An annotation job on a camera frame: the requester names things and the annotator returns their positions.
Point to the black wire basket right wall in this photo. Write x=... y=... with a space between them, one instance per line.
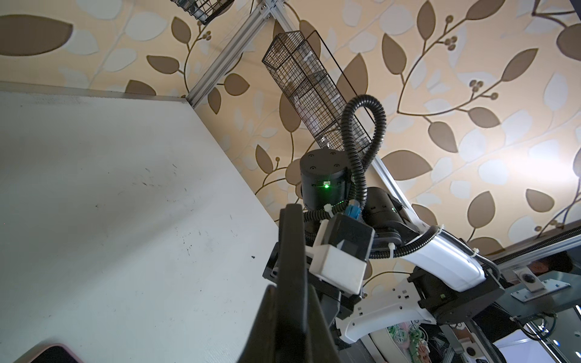
x=318 y=96

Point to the middle phone in pink case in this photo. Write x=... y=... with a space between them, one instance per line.
x=49 y=353

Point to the black wire basket wall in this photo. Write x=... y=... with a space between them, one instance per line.
x=318 y=96
x=205 y=11

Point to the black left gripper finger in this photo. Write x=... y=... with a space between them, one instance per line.
x=290 y=326

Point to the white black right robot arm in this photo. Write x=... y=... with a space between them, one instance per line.
x=451 y=283

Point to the black wire basket back wall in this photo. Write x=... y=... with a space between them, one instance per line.
x=205 y=11

